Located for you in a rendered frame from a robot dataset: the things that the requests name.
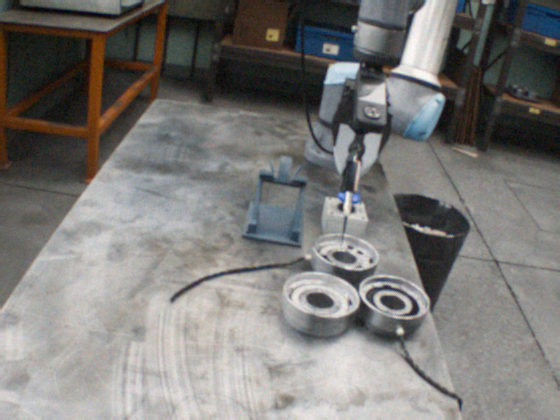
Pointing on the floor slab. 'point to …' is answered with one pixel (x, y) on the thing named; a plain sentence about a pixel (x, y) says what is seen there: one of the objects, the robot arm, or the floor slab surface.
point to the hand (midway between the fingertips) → (351, 171)
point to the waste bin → (431, 276)
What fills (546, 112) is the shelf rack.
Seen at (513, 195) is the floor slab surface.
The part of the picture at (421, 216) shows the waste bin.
